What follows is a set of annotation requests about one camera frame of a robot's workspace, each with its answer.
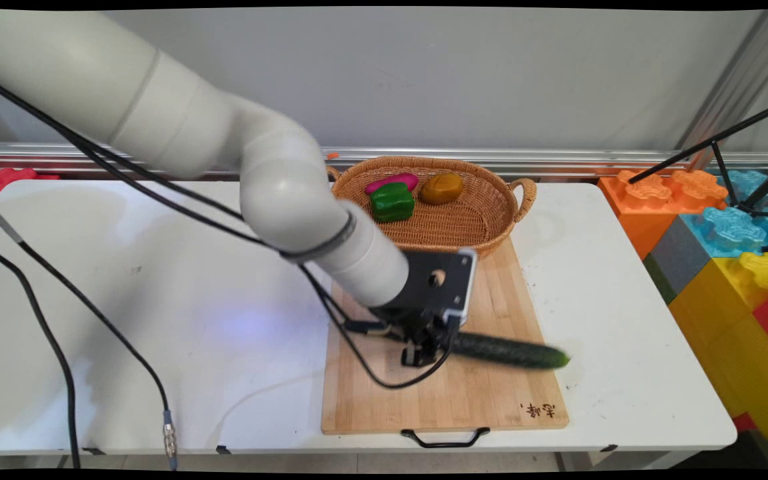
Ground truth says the orange giant building block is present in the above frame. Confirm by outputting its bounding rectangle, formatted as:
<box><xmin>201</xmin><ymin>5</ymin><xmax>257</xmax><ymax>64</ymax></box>
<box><xmin>598</xmin><ymin>169</ymin><xmax>730</xmax><ymax>260</ymax></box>

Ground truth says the green toy bell pepper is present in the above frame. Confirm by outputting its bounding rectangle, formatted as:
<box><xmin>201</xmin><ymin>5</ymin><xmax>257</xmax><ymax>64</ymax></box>
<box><xmin>369</xmin><ymin>182</ymin><xmax>416</xmax><ymax>223</ymax></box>

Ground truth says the wooden cutting board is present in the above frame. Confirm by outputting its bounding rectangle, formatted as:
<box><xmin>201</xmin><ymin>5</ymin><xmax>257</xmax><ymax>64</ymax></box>
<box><xmin>321</xmin><ymin>235</ymin><xmax>570</xmax><ymax>449</ymax></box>

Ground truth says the yellow giant building block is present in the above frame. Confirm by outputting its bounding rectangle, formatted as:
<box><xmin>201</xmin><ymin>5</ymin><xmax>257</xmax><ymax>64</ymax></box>
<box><xmin>669</xmin><ymin>251</ymin><xmax>768</xmax><ymax>469</ymax></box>

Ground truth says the woven wicker basket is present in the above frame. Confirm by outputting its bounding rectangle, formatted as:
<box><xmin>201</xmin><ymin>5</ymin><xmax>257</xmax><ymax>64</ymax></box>
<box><xmin>326</xmin><ymin>155</ymin><xmax>538</xmax><ymax>261</ymax></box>

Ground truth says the black tripod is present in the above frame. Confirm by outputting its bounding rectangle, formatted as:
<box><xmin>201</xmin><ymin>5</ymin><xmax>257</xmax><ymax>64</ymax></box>
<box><xmin>628</xmin><ymin>97</ymin><xmax>768</xmax><ymax>219</ymax></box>

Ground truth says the blue giant building block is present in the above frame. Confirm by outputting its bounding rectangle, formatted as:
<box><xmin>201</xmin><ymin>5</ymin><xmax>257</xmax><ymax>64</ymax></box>
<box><xmin>680</xmin><ymin>169</ymin><xmax>768</xmax><ymax>259</ymax></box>

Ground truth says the brown toy potato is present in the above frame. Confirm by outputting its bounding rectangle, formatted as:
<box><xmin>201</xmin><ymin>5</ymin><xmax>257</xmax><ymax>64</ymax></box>
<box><xmin>421</xmin><ymin>173</ymin><xmax>464</xmax><ymax>205</ymax></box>

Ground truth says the aluminium rail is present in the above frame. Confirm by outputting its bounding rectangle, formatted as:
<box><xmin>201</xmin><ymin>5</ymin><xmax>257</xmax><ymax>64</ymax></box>
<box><xmin>0</xmin><ymin>141</ymin><xmax>768</xmax><ymax>181</ymax></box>

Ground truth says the black cable bundle along arm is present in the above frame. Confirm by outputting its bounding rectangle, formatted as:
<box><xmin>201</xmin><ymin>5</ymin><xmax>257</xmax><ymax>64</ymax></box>
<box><xmin>0</xmin><ymin>71</ymin><xmax>459</xmax><ymax>390</ymax></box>

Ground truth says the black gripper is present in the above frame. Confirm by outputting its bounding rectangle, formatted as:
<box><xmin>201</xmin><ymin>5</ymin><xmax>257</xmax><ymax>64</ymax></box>
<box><xmin>371</xmin><ymin>303</ymin><xmax>457</xmax><ymax>368</ymax></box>

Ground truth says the aluminium frame post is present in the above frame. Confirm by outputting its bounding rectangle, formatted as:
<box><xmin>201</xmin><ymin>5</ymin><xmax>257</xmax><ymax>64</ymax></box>
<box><xmin>676</xmin><ymin>9</ymin><xmax>768</xmax><ymax>152</ymax></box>

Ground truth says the black cable with metal connector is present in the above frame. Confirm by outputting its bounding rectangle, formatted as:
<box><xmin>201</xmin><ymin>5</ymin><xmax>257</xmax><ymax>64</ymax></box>
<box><xmin>0</xmin><ymin>193</ymin><xmax>179</xmax><ymax>469</ymax></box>

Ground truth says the thick black cable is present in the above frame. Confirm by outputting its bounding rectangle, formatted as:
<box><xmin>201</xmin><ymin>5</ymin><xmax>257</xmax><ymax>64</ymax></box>
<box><xmin>0</xmin><ymin>240</ymin><xmax>82</xmax><ymax>469</ymax></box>

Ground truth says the red foam block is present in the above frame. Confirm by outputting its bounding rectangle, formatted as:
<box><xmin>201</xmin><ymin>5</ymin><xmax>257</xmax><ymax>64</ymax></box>
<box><xmin>0</xmin><ymin>167</ymin><xmax>60</xmax><ymax>209</ymax></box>

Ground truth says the pink toy vegetable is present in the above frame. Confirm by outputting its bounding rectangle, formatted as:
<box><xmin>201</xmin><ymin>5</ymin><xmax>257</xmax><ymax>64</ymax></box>
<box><xmin>365</xmin><ymin>173</ymin><xmax>419</xmax><ymax>195</ymax></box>

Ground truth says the dark green cucumber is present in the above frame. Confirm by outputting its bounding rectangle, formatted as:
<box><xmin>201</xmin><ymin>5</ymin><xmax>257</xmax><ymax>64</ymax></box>
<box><xmin>343</xmin><ymin>321</ymin><xmax>571</xmax><ymax>371</ymax></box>

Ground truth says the grey giant building block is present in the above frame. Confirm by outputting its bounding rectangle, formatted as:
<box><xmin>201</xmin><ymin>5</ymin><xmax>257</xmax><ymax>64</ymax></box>
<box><xmin>643</xmin><ymin>214</ymin><xmax>713</xmax><ymax>305</ymax></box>

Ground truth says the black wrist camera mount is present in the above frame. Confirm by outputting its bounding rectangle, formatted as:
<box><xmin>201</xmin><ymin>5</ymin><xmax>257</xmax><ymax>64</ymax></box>
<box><xmin>374</xmin><ymin>247</ymin><xmax>479</xmax><ymax>329</ymax></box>

